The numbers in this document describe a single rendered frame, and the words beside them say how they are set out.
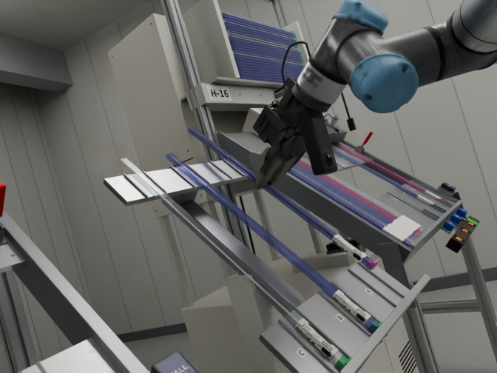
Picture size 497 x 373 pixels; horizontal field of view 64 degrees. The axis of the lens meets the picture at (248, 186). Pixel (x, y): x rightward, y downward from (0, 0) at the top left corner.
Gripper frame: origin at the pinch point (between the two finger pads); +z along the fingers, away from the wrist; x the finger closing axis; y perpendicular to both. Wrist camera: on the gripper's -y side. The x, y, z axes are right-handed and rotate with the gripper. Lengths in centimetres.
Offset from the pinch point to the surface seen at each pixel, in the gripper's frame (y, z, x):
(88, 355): -13.7, 10.0, 38.4
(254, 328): -19.4, 15.0, 9.5
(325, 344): -29.4, -2.7, 16.2
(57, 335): 126, 324, -61
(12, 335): 7, 42, 38
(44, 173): 261, 255, -84
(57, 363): -13.0, 10.1, 41.9
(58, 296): -3.1, 12.8, 37.8
